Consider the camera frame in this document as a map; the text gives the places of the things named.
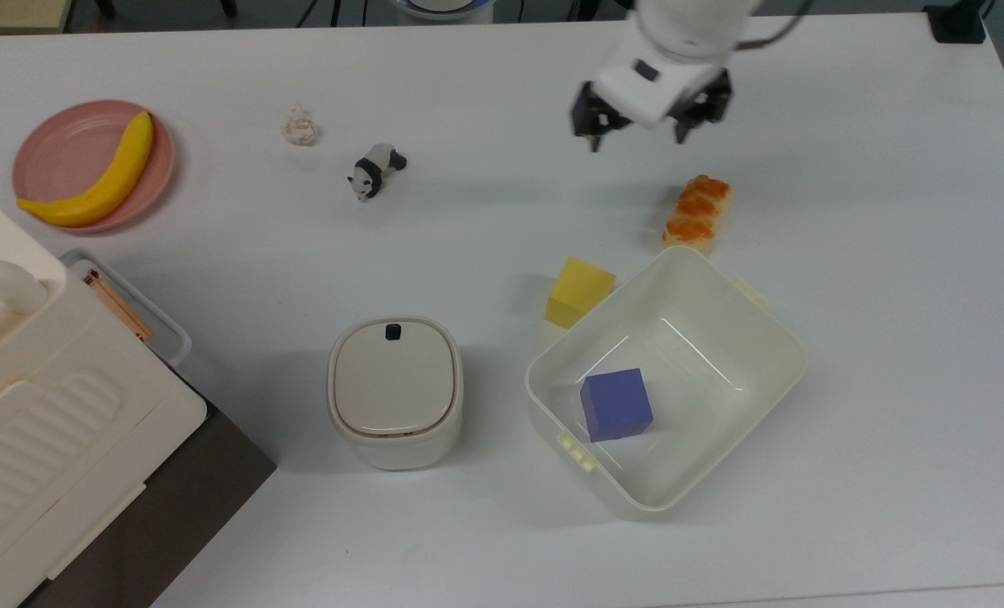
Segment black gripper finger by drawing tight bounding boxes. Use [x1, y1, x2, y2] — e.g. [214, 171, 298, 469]
[572, 80, 634, 154]
[672, 69, 734, 145]

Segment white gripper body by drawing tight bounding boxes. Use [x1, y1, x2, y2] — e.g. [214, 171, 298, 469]
[591, 32, 727, 130]

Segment orange glazed bread loaf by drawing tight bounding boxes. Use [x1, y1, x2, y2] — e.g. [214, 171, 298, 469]
[662, 174, 733, 255]

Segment white and blue robot base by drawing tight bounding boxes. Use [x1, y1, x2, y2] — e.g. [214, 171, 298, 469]
[389, 0, 497, 23]

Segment white plastic basket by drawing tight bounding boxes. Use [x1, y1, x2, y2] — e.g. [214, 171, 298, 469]
[524, 246, 808, 521]

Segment yellow cube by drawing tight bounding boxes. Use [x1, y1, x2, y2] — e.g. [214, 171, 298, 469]
[545, 257, 617, 330]

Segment black and white panda toy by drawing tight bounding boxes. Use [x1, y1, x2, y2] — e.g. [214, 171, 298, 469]
[347, 143, 409, 204]

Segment black table clamp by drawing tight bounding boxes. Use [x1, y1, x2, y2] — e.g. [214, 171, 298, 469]
[922, 0, 989, 45]

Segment blue cube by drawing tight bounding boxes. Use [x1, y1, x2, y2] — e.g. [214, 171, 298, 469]
[579, 367, 655, 444]

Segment crumpled white paper ball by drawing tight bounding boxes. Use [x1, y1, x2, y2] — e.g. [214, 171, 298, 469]
[280, 105, 320, 147]

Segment white lidded trash bin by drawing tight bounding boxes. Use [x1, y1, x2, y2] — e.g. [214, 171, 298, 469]
[326, 316, 465, 472]

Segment clear plastic tray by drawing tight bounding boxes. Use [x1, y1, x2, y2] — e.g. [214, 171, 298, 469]
[60, 248, 193, 369]

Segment yellow banana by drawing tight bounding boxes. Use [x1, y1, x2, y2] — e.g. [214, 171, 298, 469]
[17, 111, 155, 228]

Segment brown wooden sticks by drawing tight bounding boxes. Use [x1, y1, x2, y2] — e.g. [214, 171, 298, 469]
[83, 269, 155, 342]

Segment pink plate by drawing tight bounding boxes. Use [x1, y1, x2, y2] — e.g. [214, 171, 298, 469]
[11, 100, 176, 235]

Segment wooden side table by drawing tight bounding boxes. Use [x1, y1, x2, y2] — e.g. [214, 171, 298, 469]
[0, 0, 76, 35]

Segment cream white dish rack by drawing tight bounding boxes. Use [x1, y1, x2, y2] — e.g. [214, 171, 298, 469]
[0, 176, 209, 608]

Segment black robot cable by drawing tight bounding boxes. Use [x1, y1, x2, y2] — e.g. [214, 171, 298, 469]
[736, 0, 810, 52]

